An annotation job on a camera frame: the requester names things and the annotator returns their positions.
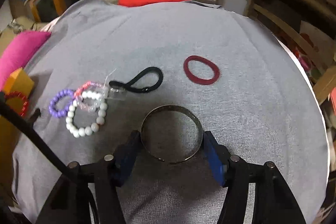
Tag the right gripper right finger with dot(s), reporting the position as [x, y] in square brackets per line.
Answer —
[274, 201]

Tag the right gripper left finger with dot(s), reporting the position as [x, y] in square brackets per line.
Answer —
[94, 199]

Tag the dark metal bangle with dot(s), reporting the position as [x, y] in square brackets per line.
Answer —
[171, 134]

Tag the orange cardboard box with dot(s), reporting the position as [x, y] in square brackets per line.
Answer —
[17, 90]

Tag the grey blanket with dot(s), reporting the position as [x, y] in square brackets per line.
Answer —
[261, 107]

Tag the magenta pillow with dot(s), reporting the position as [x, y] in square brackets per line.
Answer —
[20, 51]

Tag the wooden shelf unit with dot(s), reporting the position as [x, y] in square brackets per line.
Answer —
[307, 27]

